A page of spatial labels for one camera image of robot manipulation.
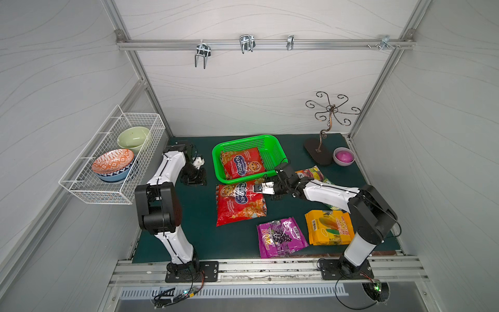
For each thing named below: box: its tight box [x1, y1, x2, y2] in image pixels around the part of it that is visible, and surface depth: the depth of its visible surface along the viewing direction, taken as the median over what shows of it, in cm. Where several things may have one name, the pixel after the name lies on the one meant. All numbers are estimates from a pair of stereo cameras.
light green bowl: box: [116, 126, 150, 153], surface depth 73 cm
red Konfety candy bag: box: [215, 180, 268, 227], surface depth 89 cm
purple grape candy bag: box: [256, 217, 310, 259], surface depth 78 cm
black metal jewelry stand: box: [304, 91, 362, 166], surface depth 97 cm
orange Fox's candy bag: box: [294, 165, 325, 182], surface depth 103 cm
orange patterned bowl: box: [91, 148, 134, 175], surface depth 65 cm
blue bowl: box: [94, 160, 135, 182], surface depth 59 cm
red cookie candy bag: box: [220, 146, 267, 181], surface depth 103 cm
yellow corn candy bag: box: [304, 210, 355, 246], surface depth 80 cm
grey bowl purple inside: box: [332, 146, 356, 167], surface depth 106 cm
